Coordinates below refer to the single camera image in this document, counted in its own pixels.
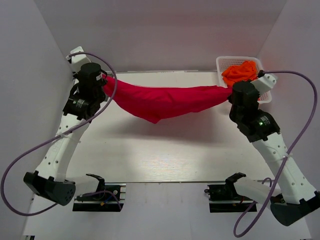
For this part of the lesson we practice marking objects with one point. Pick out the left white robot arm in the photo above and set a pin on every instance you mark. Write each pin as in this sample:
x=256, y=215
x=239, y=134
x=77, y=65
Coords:
x=49, y=178

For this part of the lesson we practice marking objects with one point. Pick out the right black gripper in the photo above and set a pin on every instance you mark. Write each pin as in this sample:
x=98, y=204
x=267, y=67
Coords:
x=229, y=98

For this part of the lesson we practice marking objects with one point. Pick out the orange t shirt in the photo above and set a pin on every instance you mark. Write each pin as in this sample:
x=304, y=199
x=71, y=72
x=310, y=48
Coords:
x=247, y=71

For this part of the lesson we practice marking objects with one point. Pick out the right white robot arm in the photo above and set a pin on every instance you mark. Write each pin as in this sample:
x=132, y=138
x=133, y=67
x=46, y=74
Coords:
x=296, y=197

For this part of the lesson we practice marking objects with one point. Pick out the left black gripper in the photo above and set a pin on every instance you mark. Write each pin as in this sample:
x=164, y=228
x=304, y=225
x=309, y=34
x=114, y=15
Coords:
x=75, y=76

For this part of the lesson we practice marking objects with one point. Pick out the red t shirt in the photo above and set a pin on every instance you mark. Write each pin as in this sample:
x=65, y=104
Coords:
x=157, y=103

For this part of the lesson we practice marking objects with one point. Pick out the white plastic basket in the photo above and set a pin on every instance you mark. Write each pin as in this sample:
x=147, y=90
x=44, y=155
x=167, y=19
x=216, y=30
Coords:
x=224, y=62

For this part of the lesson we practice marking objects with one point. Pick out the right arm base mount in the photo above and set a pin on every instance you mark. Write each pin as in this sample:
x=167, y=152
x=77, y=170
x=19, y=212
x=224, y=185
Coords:
x=221, y=200

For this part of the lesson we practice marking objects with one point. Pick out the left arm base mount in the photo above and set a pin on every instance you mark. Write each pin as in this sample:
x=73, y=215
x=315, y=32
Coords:
x=93, y=194

